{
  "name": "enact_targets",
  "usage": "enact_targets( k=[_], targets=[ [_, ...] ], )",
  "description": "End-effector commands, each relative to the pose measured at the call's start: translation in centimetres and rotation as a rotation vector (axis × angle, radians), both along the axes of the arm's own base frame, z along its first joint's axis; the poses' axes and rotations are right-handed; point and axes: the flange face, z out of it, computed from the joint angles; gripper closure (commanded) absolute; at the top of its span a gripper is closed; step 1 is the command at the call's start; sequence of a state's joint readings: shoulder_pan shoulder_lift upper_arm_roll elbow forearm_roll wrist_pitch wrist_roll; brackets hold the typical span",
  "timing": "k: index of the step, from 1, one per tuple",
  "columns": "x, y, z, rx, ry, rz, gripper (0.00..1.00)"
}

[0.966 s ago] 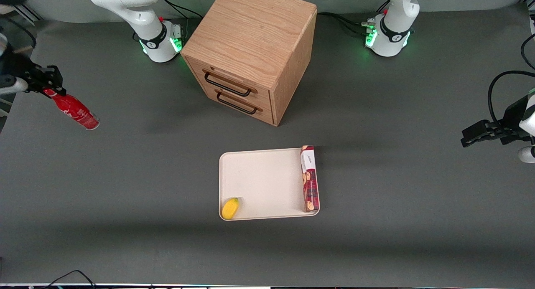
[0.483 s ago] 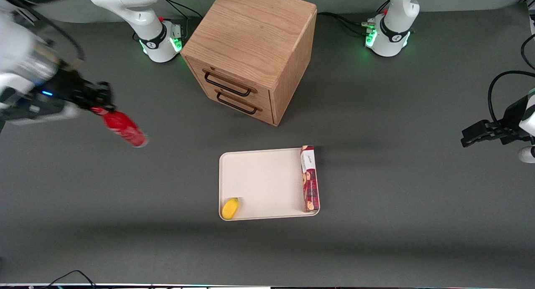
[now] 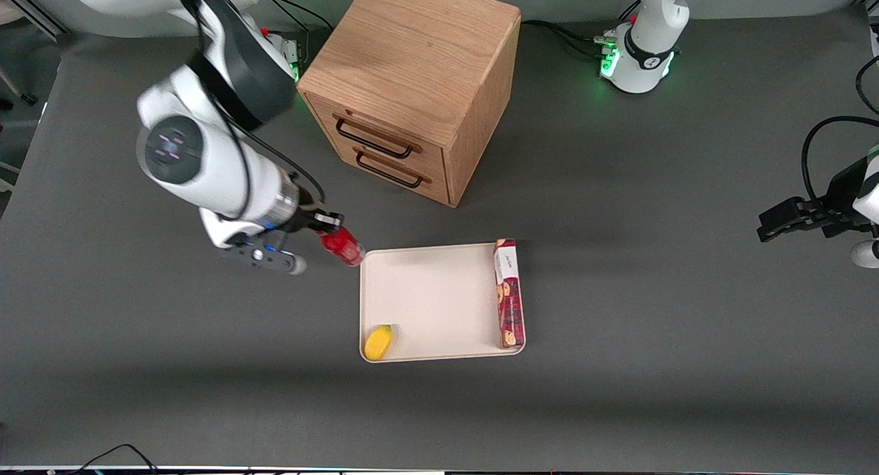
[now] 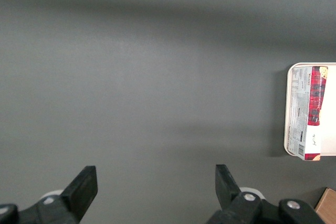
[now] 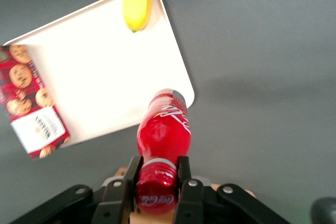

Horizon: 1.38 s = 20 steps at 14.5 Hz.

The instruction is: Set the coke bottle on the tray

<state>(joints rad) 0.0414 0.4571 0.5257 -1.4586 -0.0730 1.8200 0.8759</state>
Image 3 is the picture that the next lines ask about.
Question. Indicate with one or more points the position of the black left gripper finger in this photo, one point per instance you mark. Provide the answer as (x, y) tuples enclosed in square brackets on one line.
[(790, 207), (779, 229)]

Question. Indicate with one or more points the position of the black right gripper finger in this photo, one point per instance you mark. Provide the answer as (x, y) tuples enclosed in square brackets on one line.
[(329, 221), (310, 232)]

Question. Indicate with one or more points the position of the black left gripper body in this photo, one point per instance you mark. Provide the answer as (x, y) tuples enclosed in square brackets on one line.
[(839, 195)]

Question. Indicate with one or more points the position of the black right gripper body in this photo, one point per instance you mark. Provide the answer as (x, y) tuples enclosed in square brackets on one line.
[(306, 220)]

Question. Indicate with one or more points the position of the red coke bottle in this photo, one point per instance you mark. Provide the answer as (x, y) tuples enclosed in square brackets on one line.
[(343, 247)]

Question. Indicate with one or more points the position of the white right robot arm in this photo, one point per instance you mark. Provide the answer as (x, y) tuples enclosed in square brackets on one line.
[(206, 118)]

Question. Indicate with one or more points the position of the cream plastic tray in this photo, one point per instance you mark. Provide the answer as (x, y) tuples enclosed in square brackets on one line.
[(432, 303)]

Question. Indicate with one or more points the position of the wooden drawer cabinet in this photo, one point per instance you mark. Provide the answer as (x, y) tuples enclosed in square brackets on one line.
[(412, 63)]

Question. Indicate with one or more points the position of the red cookie box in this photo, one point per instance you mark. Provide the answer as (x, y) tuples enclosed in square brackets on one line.
[(509, 296)]

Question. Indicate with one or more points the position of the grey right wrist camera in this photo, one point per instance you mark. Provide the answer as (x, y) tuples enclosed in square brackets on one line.
[(264, 257)]

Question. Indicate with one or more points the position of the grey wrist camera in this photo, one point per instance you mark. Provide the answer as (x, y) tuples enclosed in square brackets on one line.
[(866, 254), (264, 257)]

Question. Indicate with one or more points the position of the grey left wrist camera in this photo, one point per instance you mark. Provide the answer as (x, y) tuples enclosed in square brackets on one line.
[(866, 254)]

